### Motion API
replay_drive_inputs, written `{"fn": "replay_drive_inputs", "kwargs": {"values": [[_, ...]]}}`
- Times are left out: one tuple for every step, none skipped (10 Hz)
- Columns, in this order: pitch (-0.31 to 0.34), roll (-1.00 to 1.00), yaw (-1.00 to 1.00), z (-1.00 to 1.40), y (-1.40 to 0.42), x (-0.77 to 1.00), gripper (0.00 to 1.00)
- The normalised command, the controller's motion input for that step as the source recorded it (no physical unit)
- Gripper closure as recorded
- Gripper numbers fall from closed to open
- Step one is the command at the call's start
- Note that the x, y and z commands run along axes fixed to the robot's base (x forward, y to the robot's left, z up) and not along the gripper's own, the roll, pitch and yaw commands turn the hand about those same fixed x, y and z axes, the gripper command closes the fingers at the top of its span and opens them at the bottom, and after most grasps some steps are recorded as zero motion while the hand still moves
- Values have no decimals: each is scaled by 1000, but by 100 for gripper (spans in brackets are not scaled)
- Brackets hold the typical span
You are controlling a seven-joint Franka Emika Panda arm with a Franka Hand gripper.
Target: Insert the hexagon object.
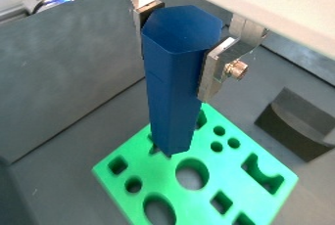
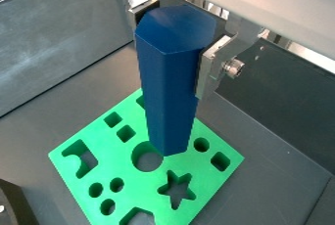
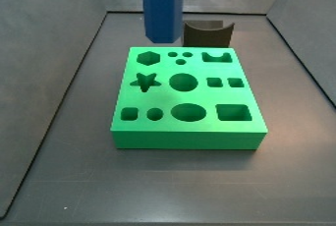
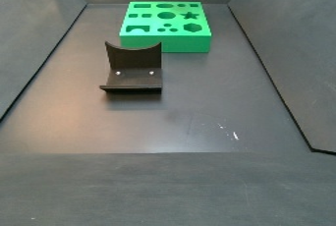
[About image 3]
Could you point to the green shape-sorter block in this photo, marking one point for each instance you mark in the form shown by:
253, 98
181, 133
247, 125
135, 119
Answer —
186, 99

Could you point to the blue hexagonal prism peg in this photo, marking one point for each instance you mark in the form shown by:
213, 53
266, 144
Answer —
163, 20

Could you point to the dark curved arch block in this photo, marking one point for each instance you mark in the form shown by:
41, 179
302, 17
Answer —
207, 34

